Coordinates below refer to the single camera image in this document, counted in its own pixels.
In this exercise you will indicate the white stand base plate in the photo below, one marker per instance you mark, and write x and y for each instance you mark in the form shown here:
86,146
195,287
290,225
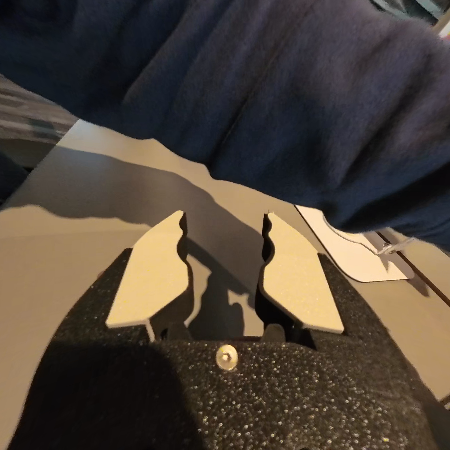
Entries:
362,260

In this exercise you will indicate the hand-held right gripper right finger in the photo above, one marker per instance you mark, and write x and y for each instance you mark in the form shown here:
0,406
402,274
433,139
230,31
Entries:
298,284

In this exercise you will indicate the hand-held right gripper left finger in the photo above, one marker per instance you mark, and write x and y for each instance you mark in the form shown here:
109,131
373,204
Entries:
151,281

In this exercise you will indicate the person's left forearm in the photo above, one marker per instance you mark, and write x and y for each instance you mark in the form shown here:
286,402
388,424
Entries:
281,105

